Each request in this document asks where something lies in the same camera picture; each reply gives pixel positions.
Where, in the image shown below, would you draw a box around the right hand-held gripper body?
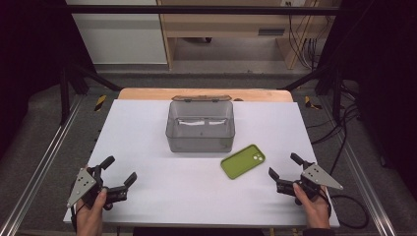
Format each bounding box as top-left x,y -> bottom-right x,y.
275,160 -> 344,207

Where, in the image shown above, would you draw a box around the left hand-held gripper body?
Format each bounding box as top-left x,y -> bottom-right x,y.
66,165 -> 129,211

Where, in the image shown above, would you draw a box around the transparent grey storage box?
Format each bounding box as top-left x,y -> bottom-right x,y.
165,94 -> 236,153

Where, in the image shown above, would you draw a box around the person's left hand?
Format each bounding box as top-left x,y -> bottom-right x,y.
76,187 -> 108,236

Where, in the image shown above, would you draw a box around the person's right hand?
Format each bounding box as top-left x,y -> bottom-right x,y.
292,182 -> 331,230

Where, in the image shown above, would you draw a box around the white table cover board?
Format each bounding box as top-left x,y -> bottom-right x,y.
63,98 -> 340,229

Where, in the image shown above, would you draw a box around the yellow black floor tape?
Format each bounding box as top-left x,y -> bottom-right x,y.
304,95 -> 323,111
93,94 -> 108,112

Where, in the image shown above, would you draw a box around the black metal stand strut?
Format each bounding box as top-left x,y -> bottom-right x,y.
58,63 -> 122,126
278,63 -> 345,124

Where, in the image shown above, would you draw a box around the wooden table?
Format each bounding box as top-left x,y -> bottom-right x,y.
117,88 -> 294,103

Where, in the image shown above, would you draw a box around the person's dark clothing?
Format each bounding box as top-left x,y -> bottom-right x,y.
132,226 -> 265,236

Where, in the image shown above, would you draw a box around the white cabinet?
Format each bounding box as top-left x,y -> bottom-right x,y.
65,0 -> 168,65

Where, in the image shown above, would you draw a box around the black curtain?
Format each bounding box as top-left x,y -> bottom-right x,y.
318,0 -> 417,191
0,0 -> 96,161

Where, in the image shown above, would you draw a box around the wooden desk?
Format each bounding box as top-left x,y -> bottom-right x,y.
156,0 -> 335,71

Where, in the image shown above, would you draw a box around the aluminium floor rail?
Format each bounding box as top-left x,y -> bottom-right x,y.
0,94 -> 85,236
319,96 -> 399,236

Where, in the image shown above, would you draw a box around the black looped floor cable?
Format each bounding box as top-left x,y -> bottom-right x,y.
328,127 -> 370,230

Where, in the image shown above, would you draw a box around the black floor cable bundle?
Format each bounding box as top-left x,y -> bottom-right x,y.
306,83 -> 362,147

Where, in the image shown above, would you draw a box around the hanging black desk cables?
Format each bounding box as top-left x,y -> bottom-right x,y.
286,1 -> 321,71

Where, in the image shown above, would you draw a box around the black horizontal frame bar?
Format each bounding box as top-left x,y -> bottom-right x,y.
62,4 -> 342,16

